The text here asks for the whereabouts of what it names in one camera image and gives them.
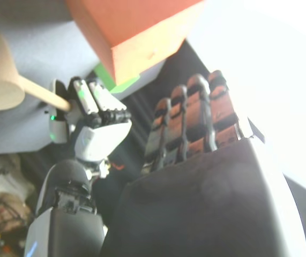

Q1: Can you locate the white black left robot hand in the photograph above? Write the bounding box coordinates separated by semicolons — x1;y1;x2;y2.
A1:
24;69;306;257

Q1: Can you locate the large orange block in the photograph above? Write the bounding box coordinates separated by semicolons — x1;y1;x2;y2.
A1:
65;0;206;87

